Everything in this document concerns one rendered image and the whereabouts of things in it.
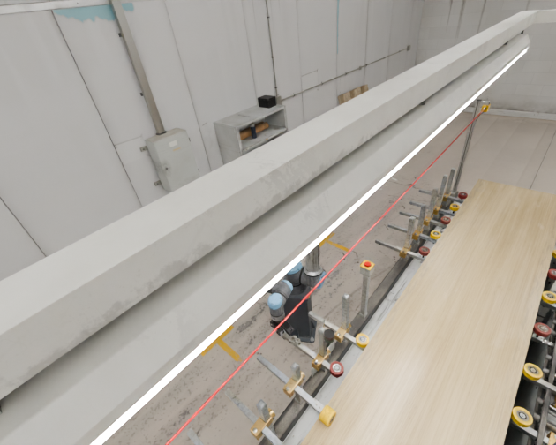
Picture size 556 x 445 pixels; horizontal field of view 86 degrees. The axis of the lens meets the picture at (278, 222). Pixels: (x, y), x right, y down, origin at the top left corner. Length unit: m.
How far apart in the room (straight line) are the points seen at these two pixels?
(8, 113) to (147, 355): 3.00
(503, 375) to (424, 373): 0.40
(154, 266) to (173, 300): 0.06
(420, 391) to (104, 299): 1.79
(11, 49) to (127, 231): 2.97
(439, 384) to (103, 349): 1.82
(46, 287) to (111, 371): 0.10
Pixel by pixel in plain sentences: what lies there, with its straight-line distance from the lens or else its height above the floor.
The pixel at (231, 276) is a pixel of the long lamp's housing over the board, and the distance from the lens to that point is 0.36.
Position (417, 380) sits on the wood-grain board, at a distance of 1.97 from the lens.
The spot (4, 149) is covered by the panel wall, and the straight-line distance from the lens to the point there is 3.28.
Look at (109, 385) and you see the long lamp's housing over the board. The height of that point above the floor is 2.36.
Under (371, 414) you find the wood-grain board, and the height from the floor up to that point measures 0.90.
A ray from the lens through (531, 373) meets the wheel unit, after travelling 2.22.
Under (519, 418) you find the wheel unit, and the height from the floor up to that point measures 0.91.
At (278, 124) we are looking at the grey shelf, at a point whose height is 1.28.
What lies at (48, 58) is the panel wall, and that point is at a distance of 3.29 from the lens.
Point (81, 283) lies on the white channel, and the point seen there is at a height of 2.46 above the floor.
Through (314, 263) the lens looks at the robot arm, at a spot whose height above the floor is 0.99.
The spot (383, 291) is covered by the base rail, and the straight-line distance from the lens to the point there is 2.56.
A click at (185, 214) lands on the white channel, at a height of 2.46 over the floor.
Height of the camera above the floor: 2.62
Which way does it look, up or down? 36 degrees down
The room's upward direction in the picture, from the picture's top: 8 degrees counter-clockwise
